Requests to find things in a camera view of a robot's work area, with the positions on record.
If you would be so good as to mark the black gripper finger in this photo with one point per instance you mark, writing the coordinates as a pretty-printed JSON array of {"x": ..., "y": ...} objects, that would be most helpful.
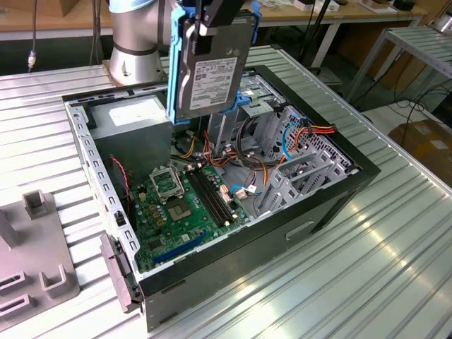
[{"x": 226, "y": 10}]

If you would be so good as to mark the hard disk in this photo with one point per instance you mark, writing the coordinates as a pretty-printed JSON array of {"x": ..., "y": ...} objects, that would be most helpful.
[{"x": 208, "y": 81}]

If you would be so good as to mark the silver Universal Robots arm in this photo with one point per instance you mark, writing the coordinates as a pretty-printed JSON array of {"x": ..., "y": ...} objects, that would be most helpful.
[{"x": 130, "y": 42}]

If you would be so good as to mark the grey metal disk bay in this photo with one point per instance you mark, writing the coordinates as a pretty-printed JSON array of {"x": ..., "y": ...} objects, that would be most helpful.
[{"x": 287, "y": 194}]

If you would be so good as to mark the white box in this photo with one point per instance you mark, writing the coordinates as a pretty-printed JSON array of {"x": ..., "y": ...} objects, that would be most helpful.
[{"x": 303, "y": 4}]

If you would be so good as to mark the blue plastic cage latch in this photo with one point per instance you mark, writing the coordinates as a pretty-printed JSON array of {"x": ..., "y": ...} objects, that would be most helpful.
[{"x": 244, "y": 99}]

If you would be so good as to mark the black stand pole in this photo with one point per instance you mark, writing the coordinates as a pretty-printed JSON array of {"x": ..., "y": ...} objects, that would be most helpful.
[{"x": 316, "y": 31}]

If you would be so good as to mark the grey metal drive cage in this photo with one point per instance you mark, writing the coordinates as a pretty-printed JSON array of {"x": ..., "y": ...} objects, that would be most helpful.
[{"x": 219, "y": 136}]

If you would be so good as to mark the small brown box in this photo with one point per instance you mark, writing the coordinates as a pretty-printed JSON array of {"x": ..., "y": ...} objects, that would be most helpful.
[{"x": 67, "y": 7}]

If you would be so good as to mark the grey power supply unit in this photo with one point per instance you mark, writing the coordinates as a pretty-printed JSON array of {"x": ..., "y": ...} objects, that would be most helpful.
[{"x": 134, "y": 148}]

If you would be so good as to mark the wooden workbench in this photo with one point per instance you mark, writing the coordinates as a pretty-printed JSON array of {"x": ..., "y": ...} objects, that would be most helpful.
[{"x": 53, "y": 19}]

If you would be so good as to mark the small black device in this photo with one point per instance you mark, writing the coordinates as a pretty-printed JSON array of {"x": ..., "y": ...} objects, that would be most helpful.
[{"x": 404, "y": 4}]

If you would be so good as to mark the small pale board connector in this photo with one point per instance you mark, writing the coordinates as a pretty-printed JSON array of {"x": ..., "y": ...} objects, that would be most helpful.
[
  {"x": 225, "y": 189},
  {"x": 227, "y": 200}
]

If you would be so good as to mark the black RAM slot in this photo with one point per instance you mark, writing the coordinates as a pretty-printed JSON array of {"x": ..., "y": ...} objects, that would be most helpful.
[
  {"x": 214, "y": 195},
  {"x": 205, "y": 199},
  {"x": 210, "y": 197},
  {"x": 219, "y": 193}
]

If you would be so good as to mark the CPU socket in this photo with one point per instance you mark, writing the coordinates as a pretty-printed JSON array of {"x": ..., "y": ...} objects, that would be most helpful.
[{"x": 166, "y": 183}]

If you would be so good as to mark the metal slat side table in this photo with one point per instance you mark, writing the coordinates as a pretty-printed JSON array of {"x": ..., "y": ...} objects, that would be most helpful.
[{"x": 420, "y": 44}]

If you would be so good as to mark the black case fan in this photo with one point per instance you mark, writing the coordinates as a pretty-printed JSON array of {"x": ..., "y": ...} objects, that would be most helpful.
[{"x": 118, "y": 183}]

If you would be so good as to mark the silver metal cylinder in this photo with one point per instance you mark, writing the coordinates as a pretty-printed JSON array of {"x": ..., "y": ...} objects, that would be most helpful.
[{"x": 443, "y": 23}]

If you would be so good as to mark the green motherboard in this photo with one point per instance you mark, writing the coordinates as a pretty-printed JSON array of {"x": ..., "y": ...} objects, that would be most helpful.
[{"x": 166, "y": 229}]

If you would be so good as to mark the large cardboard box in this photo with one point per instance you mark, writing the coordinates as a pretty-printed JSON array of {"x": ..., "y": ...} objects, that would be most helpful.
[{"x": 423, "y": 148}]

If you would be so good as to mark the blue expansion slot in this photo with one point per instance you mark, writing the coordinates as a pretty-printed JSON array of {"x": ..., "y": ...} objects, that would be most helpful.
[{"x": 180, "y": 248}]

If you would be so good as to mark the black open PC case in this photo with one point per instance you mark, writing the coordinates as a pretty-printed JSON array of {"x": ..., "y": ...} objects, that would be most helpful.
[{"x": 247, "y": 254}]

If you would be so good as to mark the grey parts rack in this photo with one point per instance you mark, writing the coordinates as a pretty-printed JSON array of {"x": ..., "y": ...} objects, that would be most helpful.
[{"x": 31, "y": 247}]

